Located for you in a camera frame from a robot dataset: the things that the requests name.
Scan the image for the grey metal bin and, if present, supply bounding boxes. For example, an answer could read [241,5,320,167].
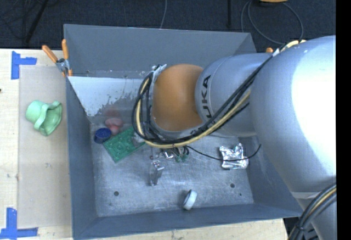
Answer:
[63,24,304,240]

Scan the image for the pink toy food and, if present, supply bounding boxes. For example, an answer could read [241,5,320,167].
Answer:
[104,116,124,136]

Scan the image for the green flat block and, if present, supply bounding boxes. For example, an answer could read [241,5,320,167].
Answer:
[103,126,146,164]

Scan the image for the dark blue round cap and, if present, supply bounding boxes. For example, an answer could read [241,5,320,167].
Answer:
[93,127,112,144]

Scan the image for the crumpled silver foil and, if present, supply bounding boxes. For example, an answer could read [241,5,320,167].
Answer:
[219,142,250,170]

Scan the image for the pale green cup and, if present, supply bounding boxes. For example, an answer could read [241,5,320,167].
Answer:
[25,99,64,137]

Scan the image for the pale wood flat board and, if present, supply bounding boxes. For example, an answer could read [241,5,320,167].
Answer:
[16,64,72,229]

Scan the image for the white ring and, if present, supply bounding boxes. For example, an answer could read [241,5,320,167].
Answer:
[182,189,199,211]

